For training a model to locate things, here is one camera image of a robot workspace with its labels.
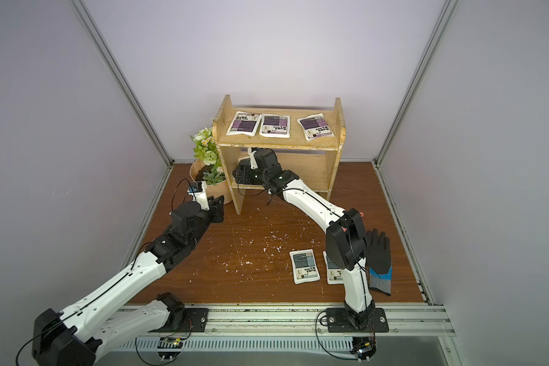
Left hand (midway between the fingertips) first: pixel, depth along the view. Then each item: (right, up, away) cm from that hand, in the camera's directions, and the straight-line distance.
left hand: (222, 196), depth 76 cm
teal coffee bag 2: (+40, -30, +6) cm, 50 cm away
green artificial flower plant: (-8, +17, +9) cm, 21 cm away
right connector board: (+47, -48, -5) cm, 67 cm away
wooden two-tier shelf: (+34, +13, +17) cm, 40 cm away
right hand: (+5, +11, +7) cm, 14 cm away
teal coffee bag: (+29, -27, +8) cm, 40 cm away
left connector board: (-16, -49, -4) cm, 52 cm away
